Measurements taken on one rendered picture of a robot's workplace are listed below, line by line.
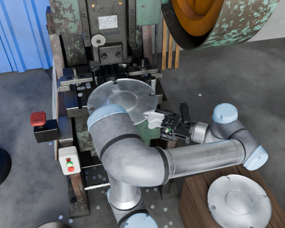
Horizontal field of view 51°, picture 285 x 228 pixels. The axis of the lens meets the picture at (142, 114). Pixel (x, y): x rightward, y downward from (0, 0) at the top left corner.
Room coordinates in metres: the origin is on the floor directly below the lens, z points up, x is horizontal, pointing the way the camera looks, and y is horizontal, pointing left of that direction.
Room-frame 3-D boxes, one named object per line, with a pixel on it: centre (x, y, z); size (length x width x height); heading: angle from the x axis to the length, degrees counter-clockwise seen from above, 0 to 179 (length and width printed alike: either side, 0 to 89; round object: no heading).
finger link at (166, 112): (0.78, -0.09, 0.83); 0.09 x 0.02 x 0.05; 66
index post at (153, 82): (1.04, -0.04, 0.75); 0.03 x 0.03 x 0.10; 14
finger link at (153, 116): (0.78, -0.04, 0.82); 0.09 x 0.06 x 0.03; 66
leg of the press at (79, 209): (1.20, 0.45, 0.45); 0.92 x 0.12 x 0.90; 14
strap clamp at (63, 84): (1.08, 0.32, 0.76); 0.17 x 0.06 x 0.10; 104
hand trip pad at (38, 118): (0.82, 0.42, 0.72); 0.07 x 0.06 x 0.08; 14
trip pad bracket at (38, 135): (0.83, 0.41, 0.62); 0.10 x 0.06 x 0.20; 104
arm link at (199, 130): (0.70, -0.21, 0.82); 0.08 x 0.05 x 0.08; 156
